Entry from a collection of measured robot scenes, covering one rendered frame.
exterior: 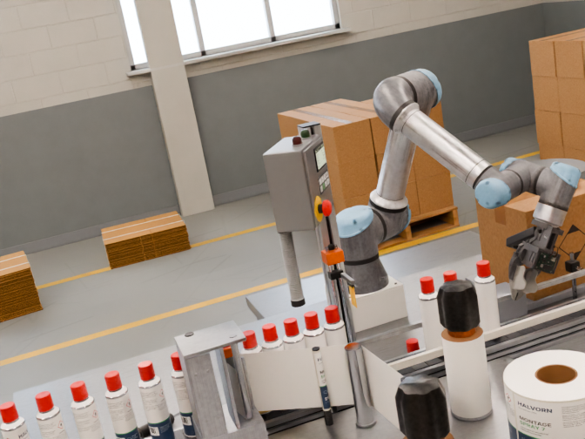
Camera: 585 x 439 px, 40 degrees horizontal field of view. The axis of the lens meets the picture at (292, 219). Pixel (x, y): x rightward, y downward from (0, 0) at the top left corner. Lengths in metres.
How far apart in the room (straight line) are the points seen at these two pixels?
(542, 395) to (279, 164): 0.74
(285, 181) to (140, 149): 5.47
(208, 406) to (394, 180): 0.95
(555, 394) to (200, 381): 0.70
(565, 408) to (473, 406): 0.27
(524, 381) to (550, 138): 4.56
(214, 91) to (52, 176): 1.60
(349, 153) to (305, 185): 3.54
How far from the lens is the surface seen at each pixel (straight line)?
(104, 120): 7.18
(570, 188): 2.09
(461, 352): 1.72
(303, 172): 1.80
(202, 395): 1.73
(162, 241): 6.27
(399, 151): 2.32
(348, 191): 5.38
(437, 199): 5.71
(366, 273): 2.35
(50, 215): 7.27
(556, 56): 5.89
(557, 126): 6.02
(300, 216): 1.83
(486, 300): 2.08
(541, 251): 2.07
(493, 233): 2.46
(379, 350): 2.25
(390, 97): 2.14
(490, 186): 1.99
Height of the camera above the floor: 1.83
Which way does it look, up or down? 16 degrees down
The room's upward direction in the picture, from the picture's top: 10 degrees counter-clockwise
